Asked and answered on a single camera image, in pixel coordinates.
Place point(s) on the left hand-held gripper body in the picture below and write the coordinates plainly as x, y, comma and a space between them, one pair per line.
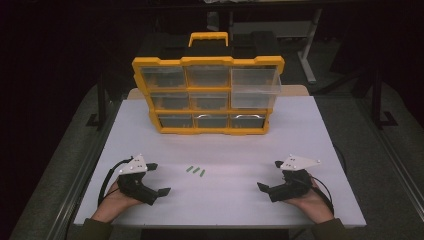
135, 188

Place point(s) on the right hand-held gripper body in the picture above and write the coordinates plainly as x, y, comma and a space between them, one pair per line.
291, 188

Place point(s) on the small green plastic piece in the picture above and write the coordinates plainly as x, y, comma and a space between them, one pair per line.
189, 169
202, 173

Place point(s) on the small screws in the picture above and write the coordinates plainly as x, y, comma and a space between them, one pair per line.
196, 170

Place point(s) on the clear plastic drawer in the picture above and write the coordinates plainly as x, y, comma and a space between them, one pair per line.
256, 88

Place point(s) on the person's right hand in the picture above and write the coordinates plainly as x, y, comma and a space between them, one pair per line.
313, 205

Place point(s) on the person's left hand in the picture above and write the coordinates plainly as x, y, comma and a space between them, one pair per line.
111, 205

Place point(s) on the black metal stand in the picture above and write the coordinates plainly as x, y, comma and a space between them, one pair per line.
101, 103
378, 103

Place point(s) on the grid of transparent organizer drawers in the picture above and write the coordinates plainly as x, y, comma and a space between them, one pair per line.
208, 100

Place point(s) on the white metal desk leg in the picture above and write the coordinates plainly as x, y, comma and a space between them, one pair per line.
309, 50

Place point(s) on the yellow black organizer cabinet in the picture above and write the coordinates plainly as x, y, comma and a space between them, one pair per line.
206, 61

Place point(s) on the aluminium rail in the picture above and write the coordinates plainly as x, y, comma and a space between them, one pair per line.
393, 156
80, 180

